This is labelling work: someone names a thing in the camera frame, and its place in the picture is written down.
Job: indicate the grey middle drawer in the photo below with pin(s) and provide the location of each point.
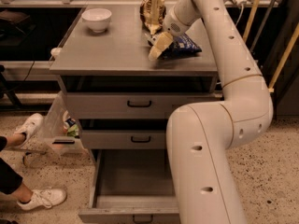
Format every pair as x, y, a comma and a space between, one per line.
95, 139

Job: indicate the grey drawer cabinet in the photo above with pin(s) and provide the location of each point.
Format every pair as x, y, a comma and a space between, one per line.
116, 61

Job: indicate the black trouser leg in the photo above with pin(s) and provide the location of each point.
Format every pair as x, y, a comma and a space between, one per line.
9, 179

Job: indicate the white ceramic bowl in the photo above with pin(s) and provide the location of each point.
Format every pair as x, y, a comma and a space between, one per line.
97, 19

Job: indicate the clear plastic storage bin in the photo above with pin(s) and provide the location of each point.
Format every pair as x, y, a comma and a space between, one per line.
59, 131

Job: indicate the white sneaker lower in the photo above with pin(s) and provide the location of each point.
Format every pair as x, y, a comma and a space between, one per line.
46, 198

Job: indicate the blue chip bag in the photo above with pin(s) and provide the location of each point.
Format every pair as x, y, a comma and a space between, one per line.
182, 46

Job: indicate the white sneaker upper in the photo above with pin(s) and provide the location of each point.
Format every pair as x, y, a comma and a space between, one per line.
30, 127

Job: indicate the white round knob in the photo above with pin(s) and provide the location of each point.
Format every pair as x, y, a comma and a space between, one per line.
55, 52

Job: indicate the brown and gold chip bag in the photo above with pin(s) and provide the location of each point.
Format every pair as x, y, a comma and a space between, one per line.
152, 13

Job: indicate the grey top drawer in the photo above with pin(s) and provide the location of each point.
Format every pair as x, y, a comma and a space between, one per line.
83, 105

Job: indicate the white sneaker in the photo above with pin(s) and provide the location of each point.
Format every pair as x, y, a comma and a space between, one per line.
46, 198
30, 127

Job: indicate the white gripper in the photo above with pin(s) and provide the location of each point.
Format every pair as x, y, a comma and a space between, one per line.
172, 24

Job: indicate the wooden easel frame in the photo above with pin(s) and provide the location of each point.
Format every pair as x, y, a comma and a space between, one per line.
273, 42

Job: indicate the grey open bottom drawer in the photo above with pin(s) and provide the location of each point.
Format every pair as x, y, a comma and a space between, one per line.
131, 187

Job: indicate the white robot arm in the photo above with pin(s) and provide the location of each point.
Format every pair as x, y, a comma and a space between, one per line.
198, 134

